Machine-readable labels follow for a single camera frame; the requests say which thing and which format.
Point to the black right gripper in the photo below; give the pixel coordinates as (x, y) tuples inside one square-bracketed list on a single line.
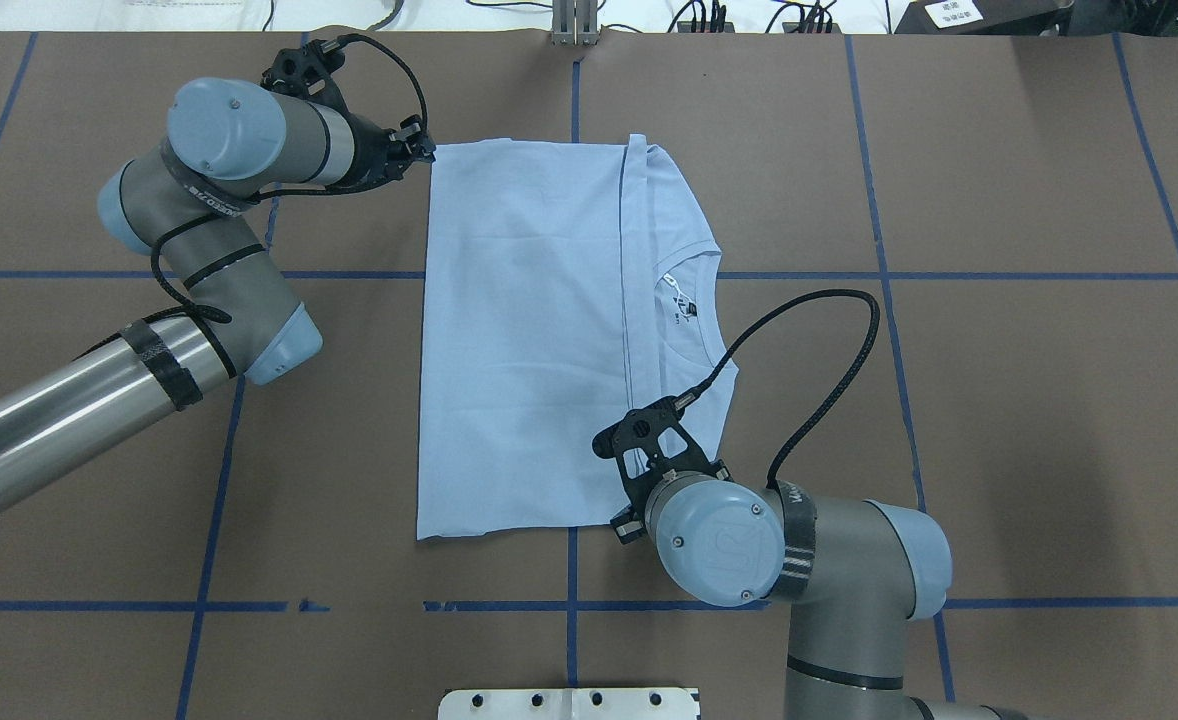
[(628, 527)]

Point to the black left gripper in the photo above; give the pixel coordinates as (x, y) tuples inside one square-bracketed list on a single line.
[(373, 156)]

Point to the light blue t-shirt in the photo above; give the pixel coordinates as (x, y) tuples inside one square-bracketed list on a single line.
[(565, 284)]

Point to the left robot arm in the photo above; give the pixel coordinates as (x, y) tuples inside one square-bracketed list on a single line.
[(183, 205)]

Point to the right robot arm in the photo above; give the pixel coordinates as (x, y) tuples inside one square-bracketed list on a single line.
[(855, 574)]

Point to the small electronics board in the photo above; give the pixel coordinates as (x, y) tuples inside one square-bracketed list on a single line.
[(701, 18)]

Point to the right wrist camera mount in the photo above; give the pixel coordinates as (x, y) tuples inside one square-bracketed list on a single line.
[(642, 430)]

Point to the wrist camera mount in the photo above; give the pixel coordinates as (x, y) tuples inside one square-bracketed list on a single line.
[(306, 72), (642, 430)]

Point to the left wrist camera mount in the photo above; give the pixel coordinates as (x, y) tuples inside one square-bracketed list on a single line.
[(306, 72)]

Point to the white camera pillar base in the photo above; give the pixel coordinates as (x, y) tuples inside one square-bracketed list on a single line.
[(572, 703)]

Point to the aluminium frame post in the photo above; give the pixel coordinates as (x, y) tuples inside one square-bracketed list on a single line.
[(575, 22)]

